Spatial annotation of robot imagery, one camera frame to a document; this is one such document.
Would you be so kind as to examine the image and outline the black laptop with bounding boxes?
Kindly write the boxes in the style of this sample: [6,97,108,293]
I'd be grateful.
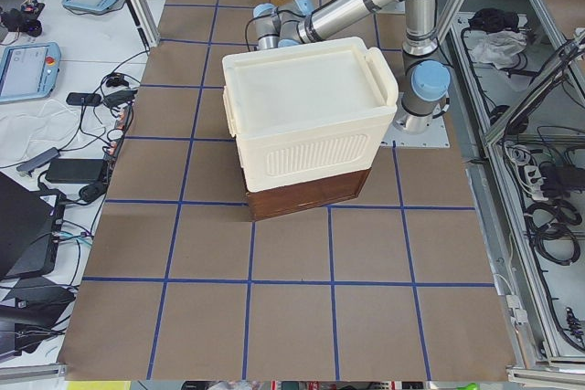
[1,174,65,280]

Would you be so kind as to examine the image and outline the cream plastic storage box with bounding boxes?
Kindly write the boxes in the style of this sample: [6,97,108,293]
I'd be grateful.
[222,37,399,193]

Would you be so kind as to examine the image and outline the crumpled white cloth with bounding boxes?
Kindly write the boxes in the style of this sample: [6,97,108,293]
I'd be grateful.
[470,30,527,69]

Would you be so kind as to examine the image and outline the near blue teach pendant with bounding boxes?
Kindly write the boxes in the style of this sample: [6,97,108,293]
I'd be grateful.
[1,42,61,103]

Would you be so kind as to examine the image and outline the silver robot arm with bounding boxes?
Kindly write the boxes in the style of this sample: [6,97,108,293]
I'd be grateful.
[249,0,451,134]

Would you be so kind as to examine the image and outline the dark wooden drawer cabinet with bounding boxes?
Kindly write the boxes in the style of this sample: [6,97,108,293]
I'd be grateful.
[245,168,371,221]

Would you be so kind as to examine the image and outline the black power brick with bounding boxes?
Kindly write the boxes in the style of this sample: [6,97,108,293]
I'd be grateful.
[45,158,105,184]

